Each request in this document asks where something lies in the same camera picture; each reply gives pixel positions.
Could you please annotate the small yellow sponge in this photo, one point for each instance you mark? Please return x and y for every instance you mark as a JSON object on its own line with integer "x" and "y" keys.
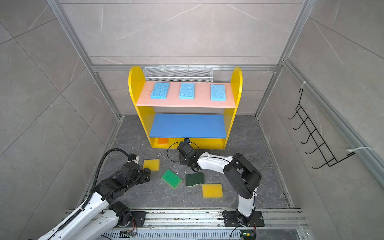
{"x": 153, "y": 165}

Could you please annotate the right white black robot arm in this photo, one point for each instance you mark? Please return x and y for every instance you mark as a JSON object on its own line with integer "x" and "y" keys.
{"x": 242, "y": 175}

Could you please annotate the orange yellow sponge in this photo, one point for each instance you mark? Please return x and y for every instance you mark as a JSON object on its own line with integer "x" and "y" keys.
{"x": 163, "y": 141}

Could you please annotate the black wire hook rack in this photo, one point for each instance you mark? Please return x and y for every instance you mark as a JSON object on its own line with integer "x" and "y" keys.
{"x": 315, "y": 136}

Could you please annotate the yellow shelf with coloured boards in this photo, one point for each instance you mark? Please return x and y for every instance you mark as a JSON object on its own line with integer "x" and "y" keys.
{"x": 209, "y": 131}

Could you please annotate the dark green wavy sponge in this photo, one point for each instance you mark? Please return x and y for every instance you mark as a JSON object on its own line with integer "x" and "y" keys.
{"x": 194, "y": 179}

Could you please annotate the large yellow sponge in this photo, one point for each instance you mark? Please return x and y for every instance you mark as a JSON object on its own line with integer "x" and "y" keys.
{"x": 212, "y": 191}

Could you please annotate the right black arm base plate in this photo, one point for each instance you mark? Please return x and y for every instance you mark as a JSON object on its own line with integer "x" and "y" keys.
{"x": 235, "y": 219}

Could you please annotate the aluminium rail base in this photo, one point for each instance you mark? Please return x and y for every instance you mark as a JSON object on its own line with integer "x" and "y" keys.
{"x": 280, "y": 224}

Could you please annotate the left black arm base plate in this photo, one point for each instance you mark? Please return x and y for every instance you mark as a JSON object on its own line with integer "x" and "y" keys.
{"x": 138, "y": 217}

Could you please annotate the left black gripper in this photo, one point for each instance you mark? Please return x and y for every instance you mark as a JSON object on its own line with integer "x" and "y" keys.
{"x": 145, "y": 175}

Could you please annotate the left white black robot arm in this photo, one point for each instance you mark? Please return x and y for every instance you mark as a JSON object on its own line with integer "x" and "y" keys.
{"x": 101, "y": 211}

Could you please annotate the light blue sponge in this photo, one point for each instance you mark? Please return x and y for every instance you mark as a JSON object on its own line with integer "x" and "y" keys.
{"x": 218, "y": 93}
{"x": 187, "y": 91}
{"x": 160, "y": 91}

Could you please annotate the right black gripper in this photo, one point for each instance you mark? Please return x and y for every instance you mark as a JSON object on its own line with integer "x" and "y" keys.
{"x": 181, "y": 159}

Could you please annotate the bright green yellow sponge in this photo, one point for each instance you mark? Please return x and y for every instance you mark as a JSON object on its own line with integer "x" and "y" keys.
{"x": 172, "y": 179}

